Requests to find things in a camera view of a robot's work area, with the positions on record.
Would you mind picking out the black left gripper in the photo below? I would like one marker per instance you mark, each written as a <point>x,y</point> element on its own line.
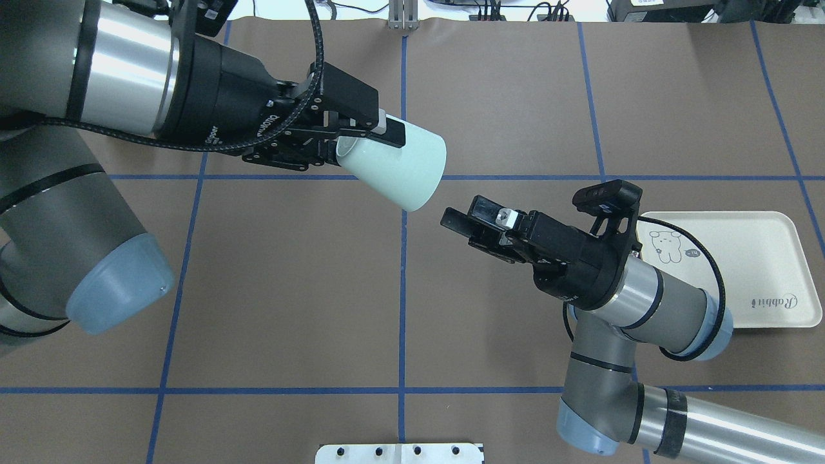
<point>227,96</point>

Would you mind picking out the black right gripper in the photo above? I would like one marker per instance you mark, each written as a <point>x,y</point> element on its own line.
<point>575,267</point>

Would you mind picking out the light green cup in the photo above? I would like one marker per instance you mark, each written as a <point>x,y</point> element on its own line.
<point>407,176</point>

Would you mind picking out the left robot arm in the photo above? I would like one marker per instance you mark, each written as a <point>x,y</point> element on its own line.
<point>149,73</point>

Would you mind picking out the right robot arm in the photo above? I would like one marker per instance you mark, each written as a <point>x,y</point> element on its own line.
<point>621,302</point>

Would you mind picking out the cream rabbit tray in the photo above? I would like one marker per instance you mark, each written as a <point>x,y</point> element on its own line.
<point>766,275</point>

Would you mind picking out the aluminium front camera post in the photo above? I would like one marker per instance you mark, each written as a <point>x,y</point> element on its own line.
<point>403,15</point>

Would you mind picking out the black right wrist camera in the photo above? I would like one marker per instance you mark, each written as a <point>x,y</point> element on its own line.
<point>616,202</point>

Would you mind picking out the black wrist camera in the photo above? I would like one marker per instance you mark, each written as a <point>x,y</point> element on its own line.
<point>186,18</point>
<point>616,202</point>

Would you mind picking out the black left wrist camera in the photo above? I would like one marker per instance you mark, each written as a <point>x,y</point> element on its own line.
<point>186,18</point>

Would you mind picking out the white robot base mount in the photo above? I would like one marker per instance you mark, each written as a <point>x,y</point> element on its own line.
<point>450,452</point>

